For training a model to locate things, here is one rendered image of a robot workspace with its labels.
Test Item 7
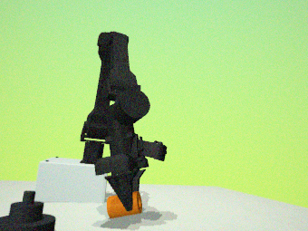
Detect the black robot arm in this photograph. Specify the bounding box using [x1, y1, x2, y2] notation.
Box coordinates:
[80, 31, 167, 164]

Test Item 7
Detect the orange-brown cylinder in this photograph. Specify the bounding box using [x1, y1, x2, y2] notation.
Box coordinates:
[107, 191, 142, 218]

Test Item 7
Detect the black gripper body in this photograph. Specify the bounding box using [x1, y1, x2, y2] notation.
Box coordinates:
[94, 128, 149, 176]

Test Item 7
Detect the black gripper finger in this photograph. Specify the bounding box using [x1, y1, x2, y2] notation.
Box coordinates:
[132, 169, 146, 192]
[105, 170, 138, 211]

